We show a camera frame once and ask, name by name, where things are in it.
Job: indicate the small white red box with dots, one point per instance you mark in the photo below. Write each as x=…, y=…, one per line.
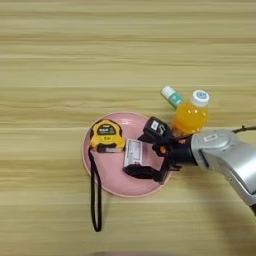
x=133, y=151

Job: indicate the orange juice bottle white cap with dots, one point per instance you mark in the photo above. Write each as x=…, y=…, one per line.
x=191, y=116

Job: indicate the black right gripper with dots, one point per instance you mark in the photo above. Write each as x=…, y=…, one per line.
x=178, y=151

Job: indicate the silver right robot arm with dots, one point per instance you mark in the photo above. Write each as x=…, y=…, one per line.
x=226, y=156

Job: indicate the pink round plate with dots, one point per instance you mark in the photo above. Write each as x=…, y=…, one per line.
x=110, y=176

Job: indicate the white green glue stick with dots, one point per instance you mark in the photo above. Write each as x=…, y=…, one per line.
x=172, y=96

